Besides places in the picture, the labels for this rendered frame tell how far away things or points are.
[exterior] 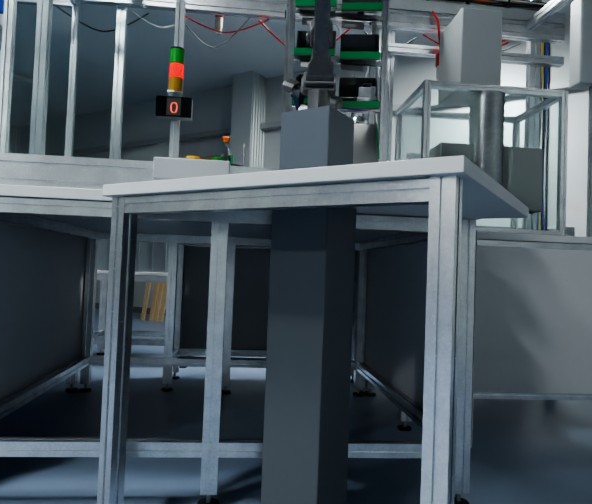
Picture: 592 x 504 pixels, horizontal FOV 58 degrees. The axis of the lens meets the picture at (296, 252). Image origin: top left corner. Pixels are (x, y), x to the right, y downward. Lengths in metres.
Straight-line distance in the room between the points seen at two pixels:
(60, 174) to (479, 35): 2.00
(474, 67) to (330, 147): 1.56
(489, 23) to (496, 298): 1.31
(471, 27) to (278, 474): 2.19
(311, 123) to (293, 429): 0.74
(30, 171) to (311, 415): 1.03
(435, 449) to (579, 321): 1.76
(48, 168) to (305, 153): 0.75
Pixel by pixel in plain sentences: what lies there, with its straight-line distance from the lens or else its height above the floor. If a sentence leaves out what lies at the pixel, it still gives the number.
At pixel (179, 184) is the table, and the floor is 0.84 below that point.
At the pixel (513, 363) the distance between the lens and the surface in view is 2.52.
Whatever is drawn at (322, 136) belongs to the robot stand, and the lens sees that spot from 1.31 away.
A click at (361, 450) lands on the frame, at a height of 0.16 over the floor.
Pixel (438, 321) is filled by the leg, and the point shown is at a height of 0.58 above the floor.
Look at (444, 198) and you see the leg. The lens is 0.94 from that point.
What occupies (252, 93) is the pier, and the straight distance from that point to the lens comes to 6.49.
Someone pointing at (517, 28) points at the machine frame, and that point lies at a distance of 3.41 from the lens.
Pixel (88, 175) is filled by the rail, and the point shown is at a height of 0.91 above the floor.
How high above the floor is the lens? 0.66
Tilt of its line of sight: 2 degrees up
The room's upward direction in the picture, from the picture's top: 2 degrees clockwise
